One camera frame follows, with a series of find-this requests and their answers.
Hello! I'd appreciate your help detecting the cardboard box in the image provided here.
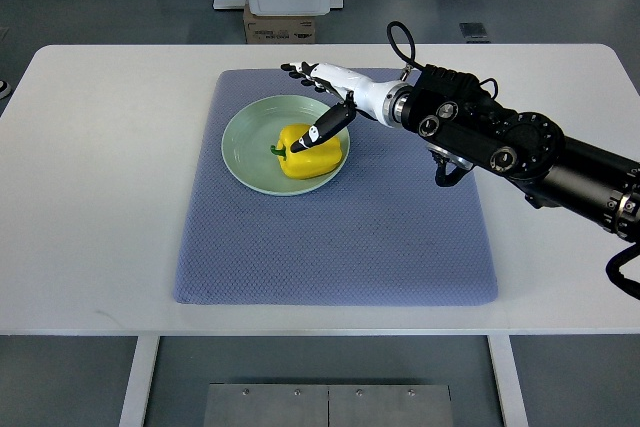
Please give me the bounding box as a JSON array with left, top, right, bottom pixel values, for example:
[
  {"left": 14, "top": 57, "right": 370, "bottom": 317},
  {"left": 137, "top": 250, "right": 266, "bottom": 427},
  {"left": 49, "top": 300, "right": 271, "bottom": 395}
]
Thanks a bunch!
[{"left": 243, "top": 4, "right": 316, "bottom": 45}]

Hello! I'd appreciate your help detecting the grey floor plate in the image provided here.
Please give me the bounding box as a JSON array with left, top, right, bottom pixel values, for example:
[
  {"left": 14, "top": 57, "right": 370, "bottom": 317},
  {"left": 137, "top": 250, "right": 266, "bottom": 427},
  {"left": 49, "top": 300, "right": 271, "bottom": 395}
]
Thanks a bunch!
[{"left": 459, "top": 22, "right": 489, "bottom": 42}]

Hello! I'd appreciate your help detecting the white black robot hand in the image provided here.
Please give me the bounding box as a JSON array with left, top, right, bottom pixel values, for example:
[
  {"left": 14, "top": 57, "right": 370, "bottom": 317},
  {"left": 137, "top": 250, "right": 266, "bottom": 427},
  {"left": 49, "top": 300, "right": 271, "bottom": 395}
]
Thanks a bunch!
[{"left": 281, "top": 62, "right": 412, "bottom": 153}]

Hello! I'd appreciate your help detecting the white right table leg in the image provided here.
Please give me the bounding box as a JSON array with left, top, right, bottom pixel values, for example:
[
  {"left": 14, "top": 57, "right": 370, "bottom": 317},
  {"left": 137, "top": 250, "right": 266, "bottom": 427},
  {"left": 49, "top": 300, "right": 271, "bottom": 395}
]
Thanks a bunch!
[{"left": 487, "top": 334, "right": 529, "bottom": 427}]

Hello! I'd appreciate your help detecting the metal base plate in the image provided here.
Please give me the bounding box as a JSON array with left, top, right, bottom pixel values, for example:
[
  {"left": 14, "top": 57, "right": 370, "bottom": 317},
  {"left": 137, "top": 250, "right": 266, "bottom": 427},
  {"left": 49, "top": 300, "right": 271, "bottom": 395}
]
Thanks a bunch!
[{"left": 203, "top": 384, "right": 453, "bottom": 426}]

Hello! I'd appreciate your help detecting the blue-grey quilted mat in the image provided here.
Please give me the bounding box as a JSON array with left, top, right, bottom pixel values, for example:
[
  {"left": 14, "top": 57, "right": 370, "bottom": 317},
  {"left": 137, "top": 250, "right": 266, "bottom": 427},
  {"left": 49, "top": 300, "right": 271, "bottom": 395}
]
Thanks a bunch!
[{"left": 173, "top": 69, "right": 498, "bottom": 307}]

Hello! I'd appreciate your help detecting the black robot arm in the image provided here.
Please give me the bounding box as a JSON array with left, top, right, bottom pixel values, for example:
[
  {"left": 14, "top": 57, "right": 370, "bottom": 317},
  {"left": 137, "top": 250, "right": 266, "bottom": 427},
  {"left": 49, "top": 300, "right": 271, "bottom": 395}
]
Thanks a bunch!
[{"left": 391, "top": 51, "right": 639, "bottom": 298}]

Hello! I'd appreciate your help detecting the white wheel at left edge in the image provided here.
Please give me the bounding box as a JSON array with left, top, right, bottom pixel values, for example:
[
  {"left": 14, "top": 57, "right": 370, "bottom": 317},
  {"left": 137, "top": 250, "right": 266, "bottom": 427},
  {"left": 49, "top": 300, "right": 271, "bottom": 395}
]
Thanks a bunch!
[{"left": 0, "top": 80, "right": 12, "bottom": 99}]

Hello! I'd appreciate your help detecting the yellow bell pepper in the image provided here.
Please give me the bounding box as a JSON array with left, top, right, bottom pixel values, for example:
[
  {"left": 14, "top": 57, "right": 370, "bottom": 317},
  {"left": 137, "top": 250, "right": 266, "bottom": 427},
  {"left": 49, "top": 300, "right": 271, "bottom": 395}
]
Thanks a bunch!
[{"left": 270, "top": 123, "right": 343, "bottom": 180}]

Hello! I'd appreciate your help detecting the light green plate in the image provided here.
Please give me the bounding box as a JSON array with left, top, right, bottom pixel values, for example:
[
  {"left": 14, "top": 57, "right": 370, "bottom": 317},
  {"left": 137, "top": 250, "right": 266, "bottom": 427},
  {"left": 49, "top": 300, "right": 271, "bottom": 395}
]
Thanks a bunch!
[{"left": 222, "top": 95, "right": 350, "bottom": 196}]

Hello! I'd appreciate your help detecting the white table leg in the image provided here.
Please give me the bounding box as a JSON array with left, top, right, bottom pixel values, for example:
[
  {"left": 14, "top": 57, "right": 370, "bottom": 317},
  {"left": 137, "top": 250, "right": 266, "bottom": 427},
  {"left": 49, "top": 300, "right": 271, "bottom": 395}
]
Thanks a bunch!
[
  {"left": 487, "top": 334, "right": 529, "bottom": 427},
  {"left": 119, "top": 335, "right": 160, "bottom": 427}
]

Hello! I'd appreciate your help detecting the white left table leg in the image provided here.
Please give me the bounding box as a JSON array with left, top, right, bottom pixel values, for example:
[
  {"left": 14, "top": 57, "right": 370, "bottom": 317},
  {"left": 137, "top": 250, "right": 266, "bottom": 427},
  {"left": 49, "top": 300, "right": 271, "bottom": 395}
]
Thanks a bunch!
[{"left": 119, "top": 335, "right": 160, "bottom": 427}]

